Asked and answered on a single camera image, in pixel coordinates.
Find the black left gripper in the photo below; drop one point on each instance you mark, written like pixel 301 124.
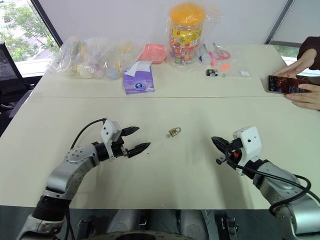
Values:
pixel 118 149

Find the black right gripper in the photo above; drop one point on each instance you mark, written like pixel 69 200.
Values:
pixel 234 148

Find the smartphone with lit screen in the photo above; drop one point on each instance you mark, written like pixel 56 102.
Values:
pixel 285 84

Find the person's dark sleeved forearm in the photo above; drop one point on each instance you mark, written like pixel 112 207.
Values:
pixel 311 47

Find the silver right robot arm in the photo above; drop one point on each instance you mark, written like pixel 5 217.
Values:
pixel 282 187

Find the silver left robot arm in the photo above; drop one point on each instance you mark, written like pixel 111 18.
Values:
pixel 65 170

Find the person's left hand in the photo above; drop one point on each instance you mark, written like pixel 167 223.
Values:
pixel 311 98

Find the person's right hand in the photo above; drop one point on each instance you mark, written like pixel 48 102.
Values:
pixel 301 66

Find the small brass padlock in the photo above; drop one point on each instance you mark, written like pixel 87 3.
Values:
pixel 174 132

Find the purple tissue pack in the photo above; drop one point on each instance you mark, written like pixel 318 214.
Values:
pixel 138 81

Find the small black padlock box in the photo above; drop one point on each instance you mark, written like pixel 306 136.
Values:
pixel 211 73

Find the small clear pouch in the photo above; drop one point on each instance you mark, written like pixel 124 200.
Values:
pixel 245 74

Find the small orange block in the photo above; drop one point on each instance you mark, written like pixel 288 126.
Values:
pixel 225 67

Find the black metal latch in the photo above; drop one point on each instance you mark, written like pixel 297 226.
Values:
pixel 83 225
pixel 228 225

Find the silver robot leg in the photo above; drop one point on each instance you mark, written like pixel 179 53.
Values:
pixel 192 222
pixel 127 221

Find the clear bag with pastel toys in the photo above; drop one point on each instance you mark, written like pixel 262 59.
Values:
pixel 107 58

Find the pink plastic bowl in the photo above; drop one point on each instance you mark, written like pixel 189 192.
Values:
pixel 153 53

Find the bag with pink scissors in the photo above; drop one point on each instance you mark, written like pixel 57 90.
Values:
pixel 221 53

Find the dark rounded robot waist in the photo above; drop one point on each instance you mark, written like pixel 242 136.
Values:
pixel 147 236

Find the clear bag with yellow items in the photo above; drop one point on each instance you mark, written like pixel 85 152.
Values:
pixel 68 57

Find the candy jar with orange lid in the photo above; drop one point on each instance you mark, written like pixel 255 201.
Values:
pixel 186 35

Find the clear bag around candy jar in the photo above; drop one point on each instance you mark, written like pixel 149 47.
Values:
pixel 212 27

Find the black office chair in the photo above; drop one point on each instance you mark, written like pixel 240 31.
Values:
pixel 10 75

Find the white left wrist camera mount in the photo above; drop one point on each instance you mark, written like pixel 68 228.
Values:
pixel 109 130

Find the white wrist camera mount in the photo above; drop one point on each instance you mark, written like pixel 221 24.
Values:
pixel 109 130
pixel 248 143

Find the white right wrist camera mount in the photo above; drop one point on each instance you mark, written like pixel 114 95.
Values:
pixel 248 143

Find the dark window frame bar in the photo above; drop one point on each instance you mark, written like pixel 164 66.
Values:
pixel 278 22
pixel 47 23

